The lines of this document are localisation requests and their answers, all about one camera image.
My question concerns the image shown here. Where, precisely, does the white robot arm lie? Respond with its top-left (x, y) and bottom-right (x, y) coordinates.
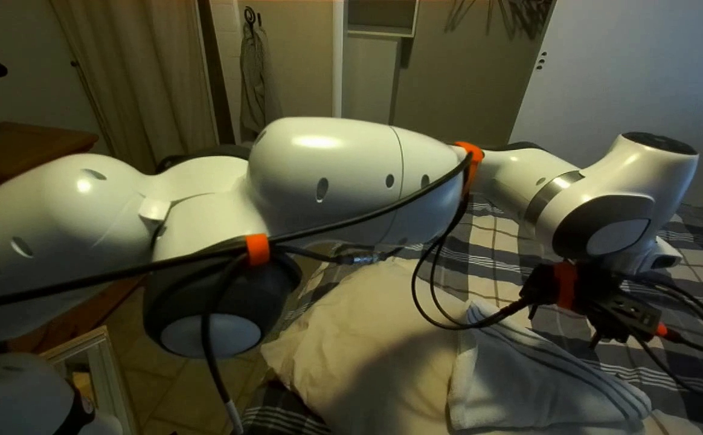
top-left (0, 117), bottom-right (697, 435)

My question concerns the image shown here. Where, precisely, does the cream pillow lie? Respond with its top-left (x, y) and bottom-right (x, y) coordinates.
top-left (261, 259), bottom-right (455, 435)

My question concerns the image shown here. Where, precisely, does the wooden dresser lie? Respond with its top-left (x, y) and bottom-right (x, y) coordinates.
top-left (0, 121), bottom-right (145, 354)

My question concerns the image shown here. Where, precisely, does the beige curtain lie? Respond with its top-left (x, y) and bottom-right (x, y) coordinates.
top-left (47, 0), bottom-right (216, 173)

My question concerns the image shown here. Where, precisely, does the white closet door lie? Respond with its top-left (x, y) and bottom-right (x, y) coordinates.
top-left (512, 0), bottom-right (703, 205)

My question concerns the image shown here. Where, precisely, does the plaid bed comforter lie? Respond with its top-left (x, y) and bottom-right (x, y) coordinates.
top-left (245, 204), bottom-right (703, 435)

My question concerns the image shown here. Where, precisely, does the hanging grey garment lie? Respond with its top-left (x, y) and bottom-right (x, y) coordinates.
top-left (238, 7), bottom-right (268, 140)

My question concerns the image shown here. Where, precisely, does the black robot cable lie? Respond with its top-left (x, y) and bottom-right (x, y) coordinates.
top-left (0, 153), bottom-right (703, 435)

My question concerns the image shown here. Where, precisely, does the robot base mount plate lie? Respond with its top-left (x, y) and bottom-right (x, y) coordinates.
top-left (42, 327), bottom-right (137, 435)

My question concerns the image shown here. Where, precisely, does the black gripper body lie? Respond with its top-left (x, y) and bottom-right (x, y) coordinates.
top-left (522, 263), bottom-right (678, 347)

